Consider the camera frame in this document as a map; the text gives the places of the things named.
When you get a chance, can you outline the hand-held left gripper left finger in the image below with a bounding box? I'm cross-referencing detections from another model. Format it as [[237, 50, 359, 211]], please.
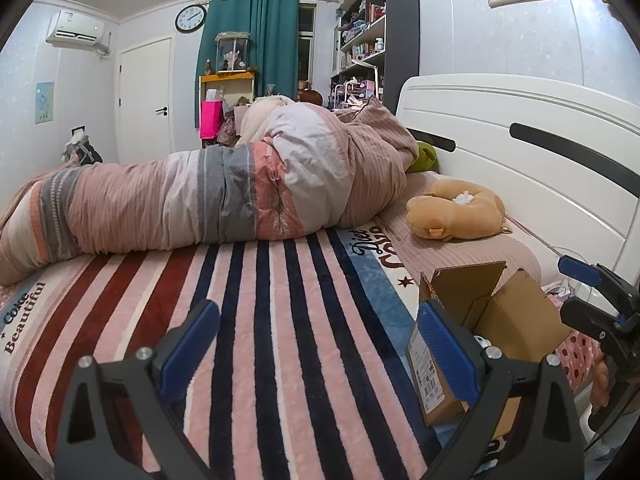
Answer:
[[54, 299, 222, 480]]

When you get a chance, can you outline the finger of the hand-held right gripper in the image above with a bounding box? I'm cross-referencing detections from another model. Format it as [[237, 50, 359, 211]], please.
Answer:
[[557, 255, 640, 306], [560, 297, 632, 345]]

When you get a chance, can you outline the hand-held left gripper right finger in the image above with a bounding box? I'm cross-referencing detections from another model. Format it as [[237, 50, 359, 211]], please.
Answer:
[[417, 301, 586, 480]]

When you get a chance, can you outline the brown cardboard box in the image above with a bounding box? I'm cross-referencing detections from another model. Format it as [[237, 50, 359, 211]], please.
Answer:
[[404, 260, 573, 428]]

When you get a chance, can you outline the person's right hand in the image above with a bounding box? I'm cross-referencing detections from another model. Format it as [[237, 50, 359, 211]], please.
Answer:
[[589, 360, 612, 408]]

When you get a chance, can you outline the pink polka dot cloth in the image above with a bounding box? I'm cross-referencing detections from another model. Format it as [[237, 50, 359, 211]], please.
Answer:
[[547, 295, 608, 391]]

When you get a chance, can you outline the striped plush blanket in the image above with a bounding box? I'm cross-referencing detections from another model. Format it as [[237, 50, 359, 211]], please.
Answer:
[[0, 225, 451, 480]]

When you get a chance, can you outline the tan plush toy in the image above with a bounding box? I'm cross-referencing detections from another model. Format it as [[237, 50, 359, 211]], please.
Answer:
[[406, 179, 507, 240]]

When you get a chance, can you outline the pink and grey duvet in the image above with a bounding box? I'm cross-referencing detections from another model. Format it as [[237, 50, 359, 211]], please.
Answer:
[[0, 95, 420, 286]]

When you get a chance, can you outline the white bed headboard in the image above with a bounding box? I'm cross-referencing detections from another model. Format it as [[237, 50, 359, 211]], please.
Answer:
[[395, 74, 640, 291]]

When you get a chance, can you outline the green plush toy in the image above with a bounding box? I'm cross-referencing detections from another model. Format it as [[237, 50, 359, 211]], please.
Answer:
[[407, 141, 440, 175]]

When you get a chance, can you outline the pink gift bag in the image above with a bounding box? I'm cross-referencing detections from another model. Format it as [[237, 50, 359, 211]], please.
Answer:
[[200, 100, 224, 141]]

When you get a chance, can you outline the cream blanket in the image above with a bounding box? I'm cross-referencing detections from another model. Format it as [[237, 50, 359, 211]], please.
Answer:
[[239, 95, 296, 143]]

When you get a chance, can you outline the white door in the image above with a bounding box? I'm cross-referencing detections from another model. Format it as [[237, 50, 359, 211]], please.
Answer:
[[117, 36, 173, 163]]

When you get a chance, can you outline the yellow shelf unit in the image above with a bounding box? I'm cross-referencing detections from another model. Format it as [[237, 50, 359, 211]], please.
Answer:
[[199, 71, 257, 126]]

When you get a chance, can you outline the dark bookshelf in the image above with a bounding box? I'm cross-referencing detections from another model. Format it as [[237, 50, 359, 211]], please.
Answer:
[[330, 0, 420, 111]]

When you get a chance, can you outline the glass display case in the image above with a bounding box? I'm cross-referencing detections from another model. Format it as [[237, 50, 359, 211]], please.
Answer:
[[215, 31, 251, 73]]

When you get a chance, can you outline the teal curtain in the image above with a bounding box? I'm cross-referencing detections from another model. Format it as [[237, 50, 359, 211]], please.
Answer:
[[194, 0, 301, 128]]

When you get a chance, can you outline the window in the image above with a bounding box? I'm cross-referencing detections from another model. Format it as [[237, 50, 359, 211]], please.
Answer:
[[298, 4, 318, 96]]

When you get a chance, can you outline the white air conditioner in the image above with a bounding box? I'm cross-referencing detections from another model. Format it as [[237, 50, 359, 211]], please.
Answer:
[[46, 10, 112, 53]]

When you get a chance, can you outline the white cable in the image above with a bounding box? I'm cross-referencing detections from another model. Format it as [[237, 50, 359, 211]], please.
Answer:
[[545, 245, 596, 296]]

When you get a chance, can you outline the small blue wall poster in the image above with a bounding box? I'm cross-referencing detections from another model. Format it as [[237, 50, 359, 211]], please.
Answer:
[[35, 81, 55, 125]]

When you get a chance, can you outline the round wall clock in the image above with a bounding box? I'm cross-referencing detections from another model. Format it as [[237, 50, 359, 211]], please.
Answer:
[[174, 4, 207, 34]]

